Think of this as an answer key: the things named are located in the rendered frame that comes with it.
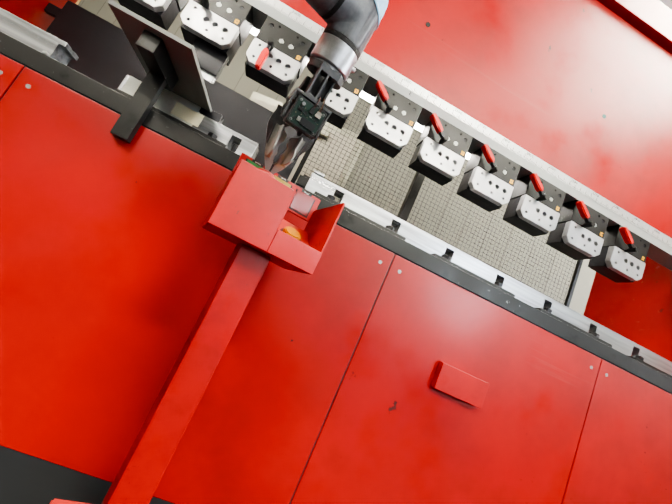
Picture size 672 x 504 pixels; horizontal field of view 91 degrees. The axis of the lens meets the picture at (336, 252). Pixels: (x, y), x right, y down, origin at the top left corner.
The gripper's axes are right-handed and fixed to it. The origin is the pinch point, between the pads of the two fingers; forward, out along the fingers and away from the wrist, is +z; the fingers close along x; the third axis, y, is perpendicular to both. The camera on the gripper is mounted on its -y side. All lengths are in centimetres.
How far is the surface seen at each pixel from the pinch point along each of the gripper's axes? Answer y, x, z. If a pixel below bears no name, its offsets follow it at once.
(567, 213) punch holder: -24, 100, -40
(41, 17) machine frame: -120, -95, 1
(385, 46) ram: -48, 18, -50
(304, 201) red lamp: -7.1, 10.9, 3.0
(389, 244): -10.8, 37.9, 1.7
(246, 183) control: 9.5, -3.3, 3.9
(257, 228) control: 11.6, 1.6, 9.4
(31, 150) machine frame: -24, -43, 25
